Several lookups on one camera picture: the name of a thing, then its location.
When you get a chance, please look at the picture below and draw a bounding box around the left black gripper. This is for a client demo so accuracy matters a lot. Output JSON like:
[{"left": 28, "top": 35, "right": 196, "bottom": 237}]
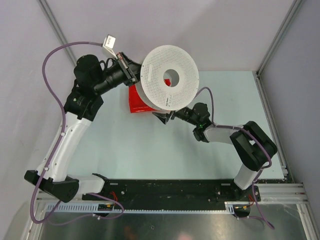
[{"left": 92, "top": 51, "right": 155, "bottom": 95}]

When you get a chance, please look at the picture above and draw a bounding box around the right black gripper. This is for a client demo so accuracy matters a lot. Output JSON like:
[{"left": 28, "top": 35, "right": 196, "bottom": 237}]
[{"left": 153, "top": 92, "right": 200, "bottom": 126}]

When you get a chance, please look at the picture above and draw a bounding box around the white plastic spool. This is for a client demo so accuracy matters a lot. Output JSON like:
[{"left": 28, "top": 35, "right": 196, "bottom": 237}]
[{"left": 135, "top": 45, "right": 200, "bottom": 111}]

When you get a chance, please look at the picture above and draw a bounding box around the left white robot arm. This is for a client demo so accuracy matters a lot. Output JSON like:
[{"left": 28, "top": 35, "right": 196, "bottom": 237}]
[{"left": 24, "top": 52, "right": 142, "bottom": 203}]

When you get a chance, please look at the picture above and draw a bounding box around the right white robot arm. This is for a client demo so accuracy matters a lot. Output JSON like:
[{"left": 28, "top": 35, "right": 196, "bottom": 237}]
[{"left": 153, "top": 102, "right": 278, "bottom": 201}]

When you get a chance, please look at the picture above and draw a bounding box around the red two-compartment bin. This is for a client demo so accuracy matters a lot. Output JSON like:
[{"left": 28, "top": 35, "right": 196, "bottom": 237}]
[{"left": 128, "top": 81, "right": 165, "bottom": 114}]

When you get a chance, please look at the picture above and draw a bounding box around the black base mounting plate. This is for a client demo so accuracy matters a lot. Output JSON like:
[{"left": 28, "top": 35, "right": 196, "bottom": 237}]
[{"left": 82, "top": 179, "right": 261, "bottom": 210}]

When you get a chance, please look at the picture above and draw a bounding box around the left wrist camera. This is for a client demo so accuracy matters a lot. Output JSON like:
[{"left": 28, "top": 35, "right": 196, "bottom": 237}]
[{"left": 102, "top": 34, "right": 118, "bottom": 59}]

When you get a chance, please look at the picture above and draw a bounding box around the grey slotted cable duct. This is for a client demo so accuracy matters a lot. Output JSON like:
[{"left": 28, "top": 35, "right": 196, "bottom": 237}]
[{"left": 54, "top": 202, "right": 250, "bottom": 214}]

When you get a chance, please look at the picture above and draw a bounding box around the left aluminium frame post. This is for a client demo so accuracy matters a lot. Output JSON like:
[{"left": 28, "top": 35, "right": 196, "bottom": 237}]
[{"left": 37, "top": 0, "right": 77, "bottom": 68}]

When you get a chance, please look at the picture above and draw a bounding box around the aluminium frame post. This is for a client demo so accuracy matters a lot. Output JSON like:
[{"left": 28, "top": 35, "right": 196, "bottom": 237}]
[
  {"left": 255, "top": 0, "right": 304, "bottom": 76},
  {"left": 37, "top": 0, "right": 77, "bottom": 68}
]

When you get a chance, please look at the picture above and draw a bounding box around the right aluminium frame post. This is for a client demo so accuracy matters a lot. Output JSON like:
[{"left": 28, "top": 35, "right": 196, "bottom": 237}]
[{"left": 255, "top": 0, "right": 304, "bottom": 76}]

